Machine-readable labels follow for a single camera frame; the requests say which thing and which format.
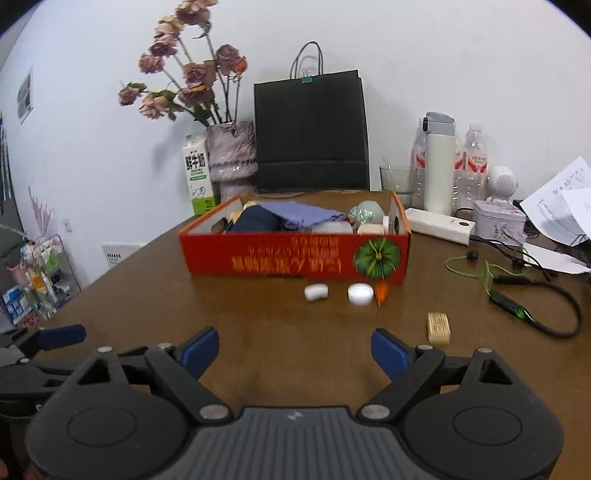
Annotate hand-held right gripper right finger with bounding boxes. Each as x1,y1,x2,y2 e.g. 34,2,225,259
358,329,514,424

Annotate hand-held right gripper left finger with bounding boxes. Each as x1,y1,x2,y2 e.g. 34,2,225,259
74,327,234,426

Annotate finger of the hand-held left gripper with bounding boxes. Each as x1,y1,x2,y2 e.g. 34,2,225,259
13,324,88,360

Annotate orange printed cardboard box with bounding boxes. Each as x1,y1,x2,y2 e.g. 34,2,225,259
178,191,412,284

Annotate wooden desktop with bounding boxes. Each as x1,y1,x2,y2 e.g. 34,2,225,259
28,189,591,480

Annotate beige ribbed bar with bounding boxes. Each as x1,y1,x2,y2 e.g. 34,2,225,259
427,312,452,345

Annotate white round jar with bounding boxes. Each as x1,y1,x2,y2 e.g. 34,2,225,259
347,282,375,306

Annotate white plastic box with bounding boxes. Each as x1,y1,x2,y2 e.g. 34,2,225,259
102,244,142,269

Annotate pink feathery decoration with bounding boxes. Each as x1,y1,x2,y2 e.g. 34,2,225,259
28,186,57,241

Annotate black neckband earphones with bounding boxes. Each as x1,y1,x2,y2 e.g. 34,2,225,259
487,274,583,338

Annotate white round container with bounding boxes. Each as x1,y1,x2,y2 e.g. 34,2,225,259
311,220,354,235

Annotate white power bank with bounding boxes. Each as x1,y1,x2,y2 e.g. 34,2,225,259
405,208,476,245

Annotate dark blue folded item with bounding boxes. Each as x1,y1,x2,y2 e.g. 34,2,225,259
226,205,283,234

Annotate bubble-wrapped green item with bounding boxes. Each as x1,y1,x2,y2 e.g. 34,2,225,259
347,200,385,232

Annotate purple cloth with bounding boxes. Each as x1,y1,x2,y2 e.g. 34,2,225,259
261,200,347,230

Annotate clear glass cup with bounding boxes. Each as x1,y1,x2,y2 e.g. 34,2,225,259
379,165,415,208

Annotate printed tin box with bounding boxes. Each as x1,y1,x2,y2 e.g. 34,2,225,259
472,199,527,247

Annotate white and green milk carton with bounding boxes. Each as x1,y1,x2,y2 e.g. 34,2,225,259
181,134,216,217

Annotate white thermos bottle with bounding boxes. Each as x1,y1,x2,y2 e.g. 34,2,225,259
422,112,457,216

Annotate purple marbled vase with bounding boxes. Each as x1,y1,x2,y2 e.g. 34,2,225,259
204,121,258,204

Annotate printed paper sheet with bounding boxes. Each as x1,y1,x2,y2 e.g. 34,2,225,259
519,156,591,246

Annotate black paper bag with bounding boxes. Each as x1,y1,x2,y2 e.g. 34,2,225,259
253,41,371,193

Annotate dried pink flowers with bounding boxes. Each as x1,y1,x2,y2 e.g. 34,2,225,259
117,0,249,128

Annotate wire shelf with goods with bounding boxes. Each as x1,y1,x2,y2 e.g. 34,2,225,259
0,224,82,329

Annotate green cable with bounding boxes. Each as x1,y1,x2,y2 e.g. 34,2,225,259
444,254,498,297

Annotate white round camera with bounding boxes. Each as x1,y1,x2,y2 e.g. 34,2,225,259
485,165,519,205

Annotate wall picture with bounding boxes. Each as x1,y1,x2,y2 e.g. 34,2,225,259
17,67,34,126

